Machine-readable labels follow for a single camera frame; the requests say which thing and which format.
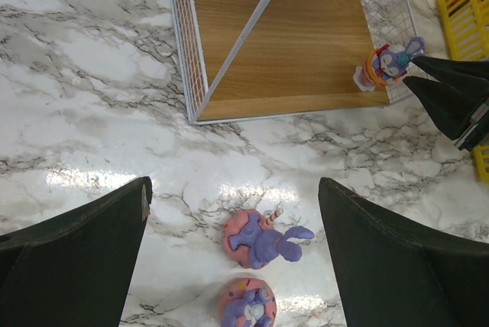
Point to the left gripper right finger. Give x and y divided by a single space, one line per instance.
393 271

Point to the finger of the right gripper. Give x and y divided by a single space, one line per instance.
463 76
458 109

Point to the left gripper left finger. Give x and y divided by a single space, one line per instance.
75 269

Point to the purple bunny orange cup toy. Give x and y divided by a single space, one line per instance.
385 66

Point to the yellow plastic basket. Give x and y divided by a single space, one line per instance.
465 23

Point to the white wire wooden shelf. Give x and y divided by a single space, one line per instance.
242 59

